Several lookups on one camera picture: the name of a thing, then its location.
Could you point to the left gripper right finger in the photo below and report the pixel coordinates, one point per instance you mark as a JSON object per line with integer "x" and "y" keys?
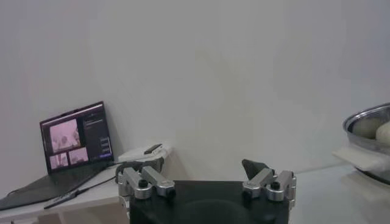
{"x": 262, "y": 179}

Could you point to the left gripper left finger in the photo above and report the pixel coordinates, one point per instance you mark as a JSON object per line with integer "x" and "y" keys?
{"x": 158, "y": 182}

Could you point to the perforated steel steamer basket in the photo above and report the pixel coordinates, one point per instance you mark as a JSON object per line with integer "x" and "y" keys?
{"x": 365, "y": 146}

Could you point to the small black white device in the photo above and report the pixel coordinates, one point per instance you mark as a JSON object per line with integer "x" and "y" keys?
{"x": 153, "y": 148}

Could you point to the flat white box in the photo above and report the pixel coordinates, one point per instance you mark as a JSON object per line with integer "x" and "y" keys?
{"x": 134, "y": 155}

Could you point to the white side table with mouse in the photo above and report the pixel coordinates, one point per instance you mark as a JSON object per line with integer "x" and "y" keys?
{"x": 91, "y": 198}

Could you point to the black laptop with pink windows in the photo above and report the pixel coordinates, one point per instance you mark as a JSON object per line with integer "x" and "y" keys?
{"x": 76, "y": 137}

